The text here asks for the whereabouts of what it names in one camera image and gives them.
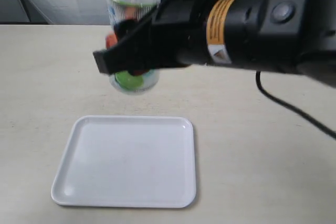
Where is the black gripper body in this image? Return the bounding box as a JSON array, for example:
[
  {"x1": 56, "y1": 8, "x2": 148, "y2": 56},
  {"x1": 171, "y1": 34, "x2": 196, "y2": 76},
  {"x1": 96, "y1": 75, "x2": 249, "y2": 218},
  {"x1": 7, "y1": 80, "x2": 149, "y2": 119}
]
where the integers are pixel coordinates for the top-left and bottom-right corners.
[{"x1": 146, "y1": 0, "x2": 218, "y2": 69}]

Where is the clear plastic drink bottle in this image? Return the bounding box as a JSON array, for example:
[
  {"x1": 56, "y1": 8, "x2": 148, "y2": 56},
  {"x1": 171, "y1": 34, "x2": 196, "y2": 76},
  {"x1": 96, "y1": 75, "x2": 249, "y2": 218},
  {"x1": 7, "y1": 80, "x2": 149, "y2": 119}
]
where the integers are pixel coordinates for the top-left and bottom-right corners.
[{"x1": 106, "y1": 0, "x2": 160, "y2": 94}]

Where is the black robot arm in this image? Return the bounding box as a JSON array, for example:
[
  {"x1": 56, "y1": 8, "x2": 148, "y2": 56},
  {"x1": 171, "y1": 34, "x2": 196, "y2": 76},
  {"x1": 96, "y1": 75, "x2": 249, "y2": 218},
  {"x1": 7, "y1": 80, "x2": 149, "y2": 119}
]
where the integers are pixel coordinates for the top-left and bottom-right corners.
[{"x1": 93, "y1": 0, "x2": 335, "y2": 87}]

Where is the white rectangular plastic tray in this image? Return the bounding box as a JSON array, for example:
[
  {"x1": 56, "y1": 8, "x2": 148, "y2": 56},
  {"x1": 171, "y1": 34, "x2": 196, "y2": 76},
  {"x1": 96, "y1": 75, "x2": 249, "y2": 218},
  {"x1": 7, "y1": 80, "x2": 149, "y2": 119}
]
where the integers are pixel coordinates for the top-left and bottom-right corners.
[{"x1": 51, "y1": 115, "x2": 197, "y2": 209}]

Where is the black cable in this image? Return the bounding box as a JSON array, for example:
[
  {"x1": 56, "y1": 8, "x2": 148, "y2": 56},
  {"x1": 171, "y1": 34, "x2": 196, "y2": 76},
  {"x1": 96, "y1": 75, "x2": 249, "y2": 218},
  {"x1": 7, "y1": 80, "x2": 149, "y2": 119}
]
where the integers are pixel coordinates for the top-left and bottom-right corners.
[{"x1": 251, "y1": 0, "x2": 336, "y2": 141}]

